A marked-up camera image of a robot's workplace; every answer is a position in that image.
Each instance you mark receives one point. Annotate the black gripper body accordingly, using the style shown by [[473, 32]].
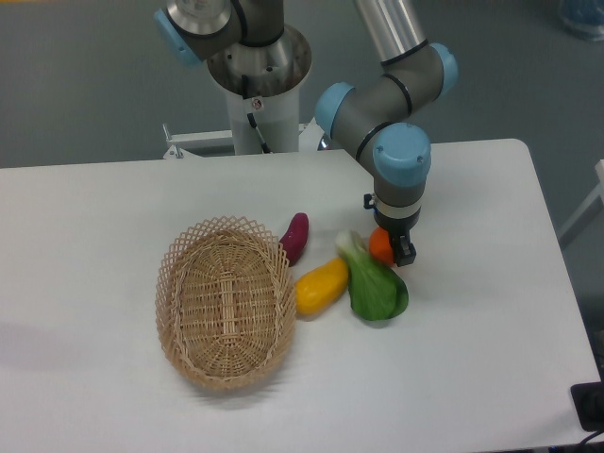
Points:
[[397, 221]]

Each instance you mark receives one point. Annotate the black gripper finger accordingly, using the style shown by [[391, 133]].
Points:
[[404, 251]]

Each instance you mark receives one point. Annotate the orange fruit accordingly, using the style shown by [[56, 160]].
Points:
[[380, 248]]

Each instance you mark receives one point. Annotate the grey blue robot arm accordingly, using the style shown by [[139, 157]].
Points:
[[371, 124]]

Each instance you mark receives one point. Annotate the green bok choy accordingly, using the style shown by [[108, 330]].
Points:
[[377, 293]]

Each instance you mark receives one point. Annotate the yellow mango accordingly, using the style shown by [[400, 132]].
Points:
[[322, 286]]

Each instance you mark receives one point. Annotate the purple sweet potato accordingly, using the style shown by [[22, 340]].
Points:
[[295, 238]]

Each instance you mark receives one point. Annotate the woven wicker basket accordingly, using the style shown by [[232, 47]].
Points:
[[225, 303]]

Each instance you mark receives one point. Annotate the black device at table edge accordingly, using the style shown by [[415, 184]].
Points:
[[588, 402]]

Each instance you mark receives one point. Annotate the blue object top right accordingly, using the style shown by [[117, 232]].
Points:
[[583, 18]]

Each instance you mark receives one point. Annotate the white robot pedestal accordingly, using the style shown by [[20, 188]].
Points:
[[261, 86]]

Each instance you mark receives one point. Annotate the white frame at right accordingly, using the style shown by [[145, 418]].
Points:
[[585, 213]]

